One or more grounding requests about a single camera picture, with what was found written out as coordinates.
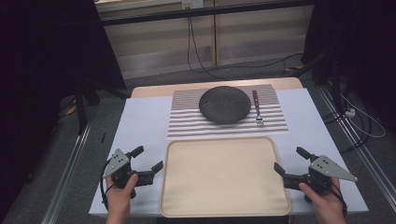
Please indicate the person's right hand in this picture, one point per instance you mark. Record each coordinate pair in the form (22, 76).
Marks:
(328, 207)

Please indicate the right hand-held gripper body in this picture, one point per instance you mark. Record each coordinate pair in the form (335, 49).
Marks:
(317, 174)

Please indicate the metal floor rail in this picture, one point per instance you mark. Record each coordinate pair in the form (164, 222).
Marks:
(67, 174)
(358, 143)

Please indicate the beige plastic tray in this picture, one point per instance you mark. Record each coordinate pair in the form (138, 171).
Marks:
(222, 177)

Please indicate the white power strip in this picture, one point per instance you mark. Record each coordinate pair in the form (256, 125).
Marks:
(193, 3)

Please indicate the light wooden cabinet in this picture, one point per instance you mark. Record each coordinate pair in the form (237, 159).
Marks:
(249, 40)

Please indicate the black curtain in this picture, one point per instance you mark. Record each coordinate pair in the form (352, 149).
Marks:
(46, 62)
(355, 40)

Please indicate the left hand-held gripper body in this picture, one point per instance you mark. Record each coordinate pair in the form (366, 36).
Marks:
(120, 169)

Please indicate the black horizontal bar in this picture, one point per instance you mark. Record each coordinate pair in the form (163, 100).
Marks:
(199, 12)

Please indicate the dark round plate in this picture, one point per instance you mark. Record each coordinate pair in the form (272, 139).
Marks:
(224, 104)

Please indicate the white power plug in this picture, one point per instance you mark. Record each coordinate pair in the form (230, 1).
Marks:
(350, 112)

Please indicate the white table sheet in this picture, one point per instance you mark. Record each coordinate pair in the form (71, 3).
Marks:
(146, 124)

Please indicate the black stand leg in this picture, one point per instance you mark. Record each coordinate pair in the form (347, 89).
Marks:
(81, 109)

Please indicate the person's left hand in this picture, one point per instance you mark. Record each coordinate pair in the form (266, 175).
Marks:
(119, 199)

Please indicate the striped placemat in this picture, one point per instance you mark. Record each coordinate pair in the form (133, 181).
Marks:
(183, 118)

